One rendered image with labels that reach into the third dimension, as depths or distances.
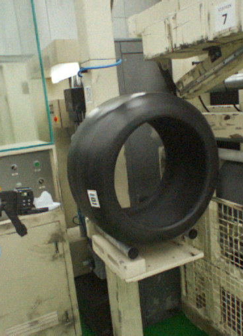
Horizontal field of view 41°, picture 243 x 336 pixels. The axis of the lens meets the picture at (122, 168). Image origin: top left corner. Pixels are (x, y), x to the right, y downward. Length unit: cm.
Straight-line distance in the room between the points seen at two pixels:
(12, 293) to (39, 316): 23
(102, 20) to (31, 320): 163
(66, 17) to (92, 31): 1021
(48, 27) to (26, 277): 1000
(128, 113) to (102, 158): 18
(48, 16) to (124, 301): 1036
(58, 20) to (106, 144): 1059
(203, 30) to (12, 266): 147
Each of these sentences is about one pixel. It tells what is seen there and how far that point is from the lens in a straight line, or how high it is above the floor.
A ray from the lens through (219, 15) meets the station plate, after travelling 121.
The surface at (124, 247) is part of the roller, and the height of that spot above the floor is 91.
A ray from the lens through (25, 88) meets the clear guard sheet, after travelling 181.
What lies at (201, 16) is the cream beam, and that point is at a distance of 128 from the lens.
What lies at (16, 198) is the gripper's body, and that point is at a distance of 114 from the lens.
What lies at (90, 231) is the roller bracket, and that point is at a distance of 156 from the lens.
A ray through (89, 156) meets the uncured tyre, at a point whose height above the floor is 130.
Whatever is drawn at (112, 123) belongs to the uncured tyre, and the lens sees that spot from 111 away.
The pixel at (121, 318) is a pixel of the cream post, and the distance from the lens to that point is 187.
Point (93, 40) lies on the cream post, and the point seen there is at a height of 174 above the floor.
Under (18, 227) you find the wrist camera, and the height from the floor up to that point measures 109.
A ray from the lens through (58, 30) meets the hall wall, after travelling 1150.
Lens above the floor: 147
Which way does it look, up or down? 12 degrees down
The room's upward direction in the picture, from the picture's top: 6 degrees counter-clockwise
